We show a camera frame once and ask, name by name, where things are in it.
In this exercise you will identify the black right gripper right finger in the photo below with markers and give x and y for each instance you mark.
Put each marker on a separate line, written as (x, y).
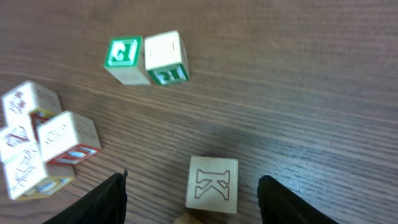
(279, 205)

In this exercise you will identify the wooden block green R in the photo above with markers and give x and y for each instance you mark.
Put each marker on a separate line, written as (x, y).
(166, 58)

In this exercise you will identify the wooden block far left cluster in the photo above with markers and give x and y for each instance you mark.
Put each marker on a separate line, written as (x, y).
(29, 98)

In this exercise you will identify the wooden block yellow red drawing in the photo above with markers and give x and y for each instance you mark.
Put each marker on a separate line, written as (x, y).
(213, 184)

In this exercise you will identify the wooden block red U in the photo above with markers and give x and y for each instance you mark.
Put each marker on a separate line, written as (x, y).
(68, 139)

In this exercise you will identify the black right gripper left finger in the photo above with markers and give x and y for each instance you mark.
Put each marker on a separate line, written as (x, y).
(105, 204)

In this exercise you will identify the green-top wooden block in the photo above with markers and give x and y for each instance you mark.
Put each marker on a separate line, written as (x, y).
(125, 60)

